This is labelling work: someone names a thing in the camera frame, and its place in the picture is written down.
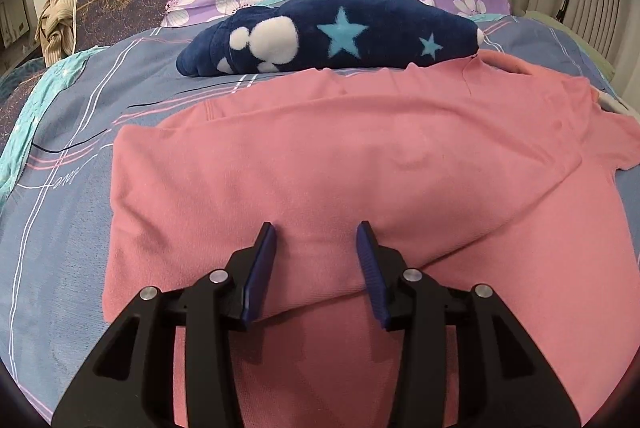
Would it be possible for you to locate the white cloth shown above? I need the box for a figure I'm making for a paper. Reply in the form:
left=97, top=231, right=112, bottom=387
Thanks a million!
left=597, top=90, right=636, bottom=116

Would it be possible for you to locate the teal patterned quilt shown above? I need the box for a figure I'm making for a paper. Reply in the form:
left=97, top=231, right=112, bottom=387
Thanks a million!
left=0, top=48, right=108, bottom=204

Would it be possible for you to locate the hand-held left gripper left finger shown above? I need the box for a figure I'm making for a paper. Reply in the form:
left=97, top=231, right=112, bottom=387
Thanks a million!
left=52, top=222, right=277, bottom=428

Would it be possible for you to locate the navy star print fleece blanket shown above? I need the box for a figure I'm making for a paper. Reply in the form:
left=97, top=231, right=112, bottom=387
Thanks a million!
left=176, top=0, right=486, bottom=76

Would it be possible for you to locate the beige crumpled cloth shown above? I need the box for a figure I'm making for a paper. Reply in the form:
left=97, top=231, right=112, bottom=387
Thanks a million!
left=35, top=0, right=78, bottom=69

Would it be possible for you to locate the salmon pink shirt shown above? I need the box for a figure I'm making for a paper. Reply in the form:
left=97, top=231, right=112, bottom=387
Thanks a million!
left=101, top=49, right=640, bottom=428

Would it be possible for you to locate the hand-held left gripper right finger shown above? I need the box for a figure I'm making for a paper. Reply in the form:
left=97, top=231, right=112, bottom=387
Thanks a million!
left=355, top=220, right=583, bottom=428

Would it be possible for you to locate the blue striped bed sheet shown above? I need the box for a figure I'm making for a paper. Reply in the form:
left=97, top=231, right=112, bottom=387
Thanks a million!
left=0, top=13, right=640, bottom=409

